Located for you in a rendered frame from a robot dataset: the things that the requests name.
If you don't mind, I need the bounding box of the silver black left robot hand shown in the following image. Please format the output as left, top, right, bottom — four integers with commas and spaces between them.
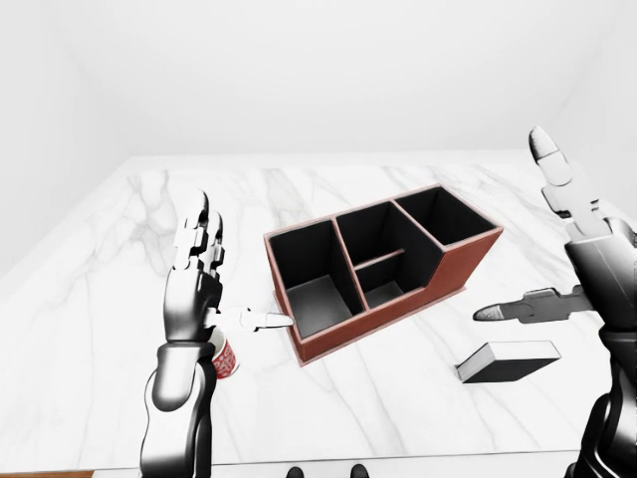
162, 189, 295, 345

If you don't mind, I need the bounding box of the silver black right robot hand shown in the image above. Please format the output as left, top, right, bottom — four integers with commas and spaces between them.
472, 125, 637, 336

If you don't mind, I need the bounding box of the white book with black cover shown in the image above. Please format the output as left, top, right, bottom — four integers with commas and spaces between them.
454, 341, 562, 384

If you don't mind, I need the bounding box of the red-brown desk caddy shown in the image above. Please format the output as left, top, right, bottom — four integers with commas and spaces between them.
263, 182, 505, 368

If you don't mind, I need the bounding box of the red white patterned mug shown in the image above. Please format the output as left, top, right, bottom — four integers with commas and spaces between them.
208, 330, 241, 381

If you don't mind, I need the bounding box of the brown wooden strip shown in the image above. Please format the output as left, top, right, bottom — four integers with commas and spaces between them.
0, 469, 97, 478

